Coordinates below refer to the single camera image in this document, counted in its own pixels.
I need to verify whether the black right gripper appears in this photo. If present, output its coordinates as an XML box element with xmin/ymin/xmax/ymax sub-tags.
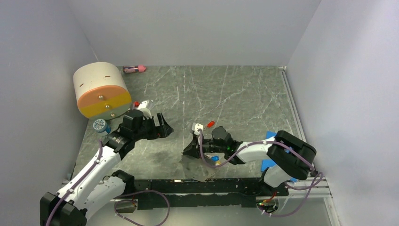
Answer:
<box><xmin>183</xmin><ymin>134</ymin><xmax>226</xmax><ymax>159</ymax></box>

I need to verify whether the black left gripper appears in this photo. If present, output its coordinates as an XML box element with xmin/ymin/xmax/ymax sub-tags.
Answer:
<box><xmin>133</xmin><ymin>112</ymin><xmax>173</xmax><ymax>141</ymax></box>

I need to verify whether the red key tag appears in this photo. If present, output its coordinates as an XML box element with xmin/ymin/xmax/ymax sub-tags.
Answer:
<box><xmin>207</xmin><ymin>121</ymin><xmax>215</xmax><ymax>128</ymax></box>

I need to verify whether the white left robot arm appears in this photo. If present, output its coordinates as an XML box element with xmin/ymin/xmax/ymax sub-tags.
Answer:
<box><xmin>40</xmin><ymin>109</ymin><xmax>174</xmax><ymax>226</ymax></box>

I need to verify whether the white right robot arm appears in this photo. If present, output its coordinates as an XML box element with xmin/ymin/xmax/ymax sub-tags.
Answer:
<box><xmin>183</xmin><ymin>125</ymin><xmax>317</xmax><ymax>195</ymax></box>

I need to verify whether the small blue white jar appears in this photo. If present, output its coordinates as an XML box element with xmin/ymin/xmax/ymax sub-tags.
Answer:
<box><xmin>92</xmin><ymin>119</ymin><xmax>111</xmax><ymax>136</ymax></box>

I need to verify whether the pink capped small bottle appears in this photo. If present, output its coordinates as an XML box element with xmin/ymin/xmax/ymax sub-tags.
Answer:
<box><xmin>122</xmin><ymin>65</ymin><xmax>146</xmax><ymax>74</ymax></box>

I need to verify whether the white round drawer cabinet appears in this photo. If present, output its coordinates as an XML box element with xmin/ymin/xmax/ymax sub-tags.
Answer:
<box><xmin>73</xmin><ymin>62</ymin><xmax>132</xmax><ymax>120</ymax></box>

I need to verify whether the blue foam pad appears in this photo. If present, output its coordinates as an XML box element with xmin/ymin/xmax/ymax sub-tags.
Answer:
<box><xmin>261</xmin><ymin>130</ymin><xmax>298</xmax><ymax>182</ymax></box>

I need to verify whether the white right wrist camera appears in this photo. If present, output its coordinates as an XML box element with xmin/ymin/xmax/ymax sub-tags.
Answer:
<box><xmin>192</xmin><ymin>122</ymin><xmax>204</xmax><ymax>136</ymax></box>

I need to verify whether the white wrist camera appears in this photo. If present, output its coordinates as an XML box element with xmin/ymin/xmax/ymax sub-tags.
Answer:
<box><xmin>136</xmin><ymin>100</ymin><xmax>154</xmax><ymax>118</ymax></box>
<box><xmin>192</xmin><ymin>122</ymin><xmax>204</xmax><ymax>136</ymax></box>

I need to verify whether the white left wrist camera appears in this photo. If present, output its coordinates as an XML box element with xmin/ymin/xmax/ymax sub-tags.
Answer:
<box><xmin>136</xmin><ymin>100</ymin><xmax>154</xmax><ymax>118</ymax></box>

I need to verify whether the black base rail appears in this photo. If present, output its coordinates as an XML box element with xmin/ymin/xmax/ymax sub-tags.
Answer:
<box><xmin>120</xmin><ymin>178</ymin><xmax>289</xmax><ymax>210</ymax></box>

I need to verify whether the aluminium frame rail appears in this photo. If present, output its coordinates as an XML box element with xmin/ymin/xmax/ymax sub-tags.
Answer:
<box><xmin>100</xmin><ymin>172</ymin><xmax>330</xmax><ymax>215</ymax></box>

